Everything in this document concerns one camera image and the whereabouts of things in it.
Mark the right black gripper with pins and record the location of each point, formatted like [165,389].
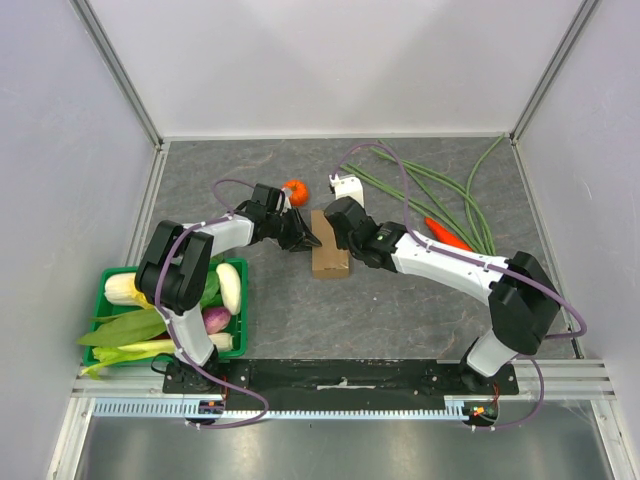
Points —
[343,226]

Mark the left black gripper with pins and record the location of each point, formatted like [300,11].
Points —
[306,243]

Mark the brown cardboard express box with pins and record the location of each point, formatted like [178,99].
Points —
[328,261]

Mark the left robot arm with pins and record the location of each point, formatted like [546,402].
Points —
[173,270]

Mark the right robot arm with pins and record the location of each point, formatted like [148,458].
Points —
[515,290]

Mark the small orange pumpkin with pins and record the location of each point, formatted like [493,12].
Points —
[297,192]

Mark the white eggplant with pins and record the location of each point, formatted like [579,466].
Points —
[230,287]

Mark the bunch of long green beans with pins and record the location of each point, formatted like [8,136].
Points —
[443,175]

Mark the orange carrot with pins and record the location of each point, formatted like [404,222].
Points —
[444,236]

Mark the green plastic basket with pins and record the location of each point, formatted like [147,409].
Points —
[237,327]

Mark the purple onion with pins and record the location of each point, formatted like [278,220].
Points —
[216,319]

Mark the white corn cob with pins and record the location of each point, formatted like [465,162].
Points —
[120,290]

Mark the green leafy vegetable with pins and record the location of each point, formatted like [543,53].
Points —
[145,324]

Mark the green celery stalk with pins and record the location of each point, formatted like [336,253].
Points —
[109,356]

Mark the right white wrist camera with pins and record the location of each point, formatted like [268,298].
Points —
[347,186]

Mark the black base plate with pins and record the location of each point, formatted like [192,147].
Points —
[278,380]

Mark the grey slotted cable duct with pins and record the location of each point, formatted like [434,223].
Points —
[201,409]

